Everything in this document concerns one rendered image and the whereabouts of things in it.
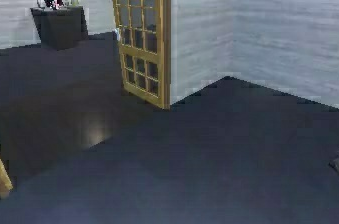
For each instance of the dark red white object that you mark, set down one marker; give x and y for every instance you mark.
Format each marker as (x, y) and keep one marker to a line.
(53, 3)

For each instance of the black cabinet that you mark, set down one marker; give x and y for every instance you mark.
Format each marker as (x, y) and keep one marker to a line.
(60, 26)

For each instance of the wooden glass-paned room door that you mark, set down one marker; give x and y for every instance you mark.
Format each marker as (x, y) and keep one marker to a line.
(143, 50)

